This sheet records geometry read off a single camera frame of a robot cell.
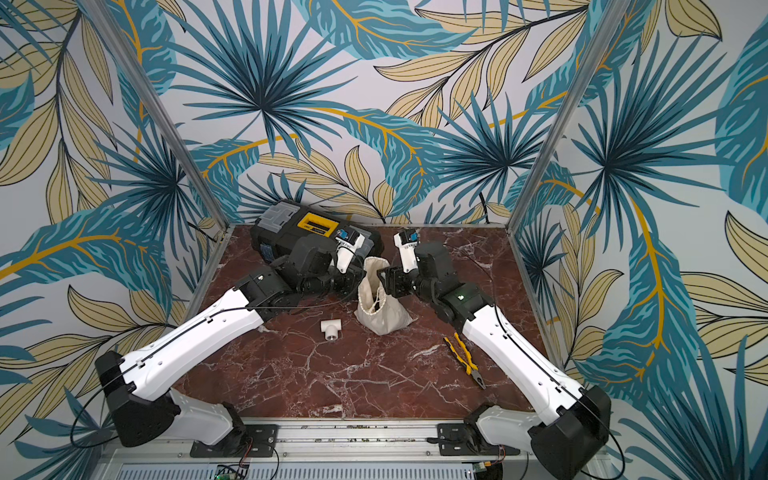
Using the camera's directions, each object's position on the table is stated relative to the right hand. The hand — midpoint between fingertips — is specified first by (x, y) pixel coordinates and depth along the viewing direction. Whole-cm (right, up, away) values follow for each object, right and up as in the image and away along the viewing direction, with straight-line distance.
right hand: (367, 282), depth 71 cm
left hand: (-1, +1, -1) cm, 2 cm away
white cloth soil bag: (+4, -6, -5) cm, 9 cm away
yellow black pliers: (+28, -25, +14) cm, 41 cm away
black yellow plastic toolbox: (-29, +17, +24) cm, 41 cm away
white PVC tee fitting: (-12, -16, +19) cm, 27 cm away
